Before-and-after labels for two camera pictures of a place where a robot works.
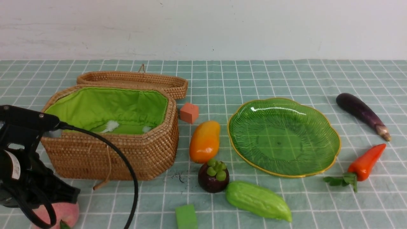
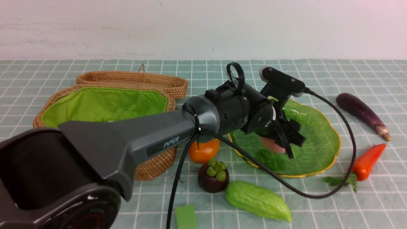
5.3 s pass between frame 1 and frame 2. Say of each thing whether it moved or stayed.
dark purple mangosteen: stayed
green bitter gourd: stayed
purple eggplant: stayed
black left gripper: moved
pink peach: moved
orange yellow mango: stayed
